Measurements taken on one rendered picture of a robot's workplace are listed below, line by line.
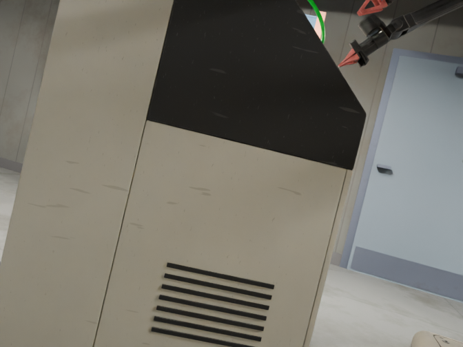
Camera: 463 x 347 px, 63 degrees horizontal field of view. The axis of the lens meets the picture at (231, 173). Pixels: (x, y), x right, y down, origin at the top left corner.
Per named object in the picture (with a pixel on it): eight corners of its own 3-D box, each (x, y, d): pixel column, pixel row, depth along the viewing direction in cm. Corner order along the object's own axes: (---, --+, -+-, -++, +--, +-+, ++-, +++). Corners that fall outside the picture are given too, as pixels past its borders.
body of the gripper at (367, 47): (348, 47, 154) (364, 36, 153) (362, 67, 153) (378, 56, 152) (350, 40, 147) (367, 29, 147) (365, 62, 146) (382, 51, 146)
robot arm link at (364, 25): (405, 24, 143) (399, 34, 152) (386, 1, 145) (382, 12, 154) (377, 42, 144) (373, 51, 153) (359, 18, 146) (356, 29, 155)
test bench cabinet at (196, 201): (286, 443, 107) (353, 170, 105) (78, 407, 102) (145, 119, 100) (251, 330, 177) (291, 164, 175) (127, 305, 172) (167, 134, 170)
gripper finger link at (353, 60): (331, 58, 155) (351, 45, 154) (340, 73, 154) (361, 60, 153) (332, 54, 148) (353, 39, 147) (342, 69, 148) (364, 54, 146)
